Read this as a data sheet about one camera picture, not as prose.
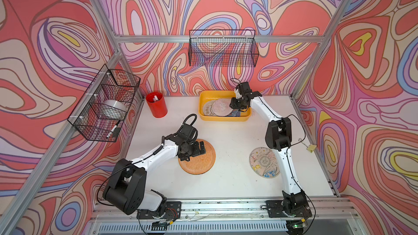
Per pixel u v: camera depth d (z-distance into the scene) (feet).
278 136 2.11
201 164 2.85
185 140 2.17
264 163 2.90
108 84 2.69
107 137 2.31
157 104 3.34
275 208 2.41
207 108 3.65
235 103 3.12
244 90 2.82
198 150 2.54
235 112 3.52
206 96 3.76
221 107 3.63
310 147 3.06
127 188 1.37
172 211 2.37
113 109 2.30
